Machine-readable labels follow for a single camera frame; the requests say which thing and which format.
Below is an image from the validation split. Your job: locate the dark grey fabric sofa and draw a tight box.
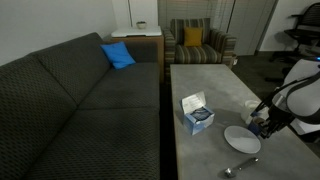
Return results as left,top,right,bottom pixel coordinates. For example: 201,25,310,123
0,33,160,180

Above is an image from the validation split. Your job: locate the blue open tissue box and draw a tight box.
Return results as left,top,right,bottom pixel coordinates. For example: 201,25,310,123
181,91,215,135

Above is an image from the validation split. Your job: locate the white ceramic mug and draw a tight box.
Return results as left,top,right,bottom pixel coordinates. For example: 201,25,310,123
241,100,259,123

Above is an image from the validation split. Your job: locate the wooden side table white top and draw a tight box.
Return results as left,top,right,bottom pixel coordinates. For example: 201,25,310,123
111,26,164,83

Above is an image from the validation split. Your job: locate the pale blue round plate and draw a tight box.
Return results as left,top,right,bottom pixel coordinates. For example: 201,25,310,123
224,126,261,154

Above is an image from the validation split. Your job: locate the blue throw pillow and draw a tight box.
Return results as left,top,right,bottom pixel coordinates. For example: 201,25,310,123
101,42,135,69

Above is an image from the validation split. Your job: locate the grey wooden coffee table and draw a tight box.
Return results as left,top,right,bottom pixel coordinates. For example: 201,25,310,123
171,64,320,180

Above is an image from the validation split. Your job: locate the metal spoon grey handle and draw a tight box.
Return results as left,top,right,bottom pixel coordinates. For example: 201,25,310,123
224,157,259,178

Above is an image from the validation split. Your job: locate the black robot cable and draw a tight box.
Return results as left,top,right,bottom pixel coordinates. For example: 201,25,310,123
256,71,320,116

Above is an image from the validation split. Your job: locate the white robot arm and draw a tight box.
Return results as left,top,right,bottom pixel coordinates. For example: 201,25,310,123
267,57,320,135

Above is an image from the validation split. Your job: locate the blue mug beige inside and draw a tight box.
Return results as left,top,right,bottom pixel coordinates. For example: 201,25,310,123
248,117,264,136

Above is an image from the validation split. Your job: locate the black office chair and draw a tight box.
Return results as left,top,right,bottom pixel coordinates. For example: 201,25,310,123
265,2,320,82

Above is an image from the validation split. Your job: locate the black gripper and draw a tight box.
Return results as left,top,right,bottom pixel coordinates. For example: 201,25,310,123
266,105,294,135

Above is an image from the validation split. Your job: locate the yellow cushion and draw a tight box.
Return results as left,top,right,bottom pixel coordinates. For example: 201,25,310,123
184,27,203,46

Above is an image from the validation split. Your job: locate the striped armchair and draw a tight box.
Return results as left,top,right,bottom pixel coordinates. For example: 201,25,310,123
163,18,236,70

